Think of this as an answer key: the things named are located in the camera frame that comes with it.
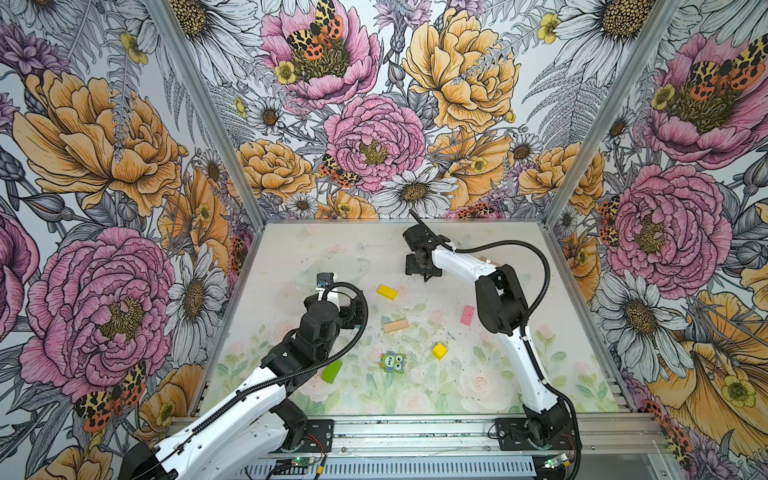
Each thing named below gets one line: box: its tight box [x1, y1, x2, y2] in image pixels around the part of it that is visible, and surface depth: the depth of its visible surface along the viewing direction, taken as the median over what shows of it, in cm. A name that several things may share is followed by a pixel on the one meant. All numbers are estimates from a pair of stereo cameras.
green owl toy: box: [380, 351, 407, 374], surface depth 87 cm
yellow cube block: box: [432, 343, 448, 361], surface depth 89 cm
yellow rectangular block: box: [377, 284, 399, 301], surface depth 104 cm
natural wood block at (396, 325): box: [383, 319, 409, 332], surface depth 96 cm
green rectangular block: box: [321, 360, 343, 384], surface depth 85 cm
